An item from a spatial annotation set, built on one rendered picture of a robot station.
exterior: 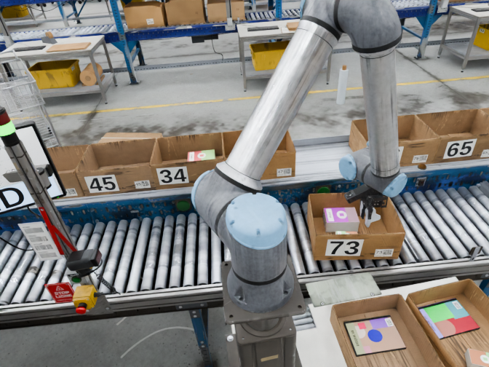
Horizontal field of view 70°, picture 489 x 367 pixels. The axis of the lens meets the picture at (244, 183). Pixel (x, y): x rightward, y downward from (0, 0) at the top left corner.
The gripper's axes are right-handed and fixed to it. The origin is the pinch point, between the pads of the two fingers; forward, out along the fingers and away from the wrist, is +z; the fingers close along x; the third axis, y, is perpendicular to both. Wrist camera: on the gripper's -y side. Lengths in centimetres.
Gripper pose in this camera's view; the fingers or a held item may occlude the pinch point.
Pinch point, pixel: (363, 221)
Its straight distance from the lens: 159.4
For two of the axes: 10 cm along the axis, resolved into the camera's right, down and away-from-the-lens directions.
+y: 10.0, -1.0, 0.2
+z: 0.7, 8.5, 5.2
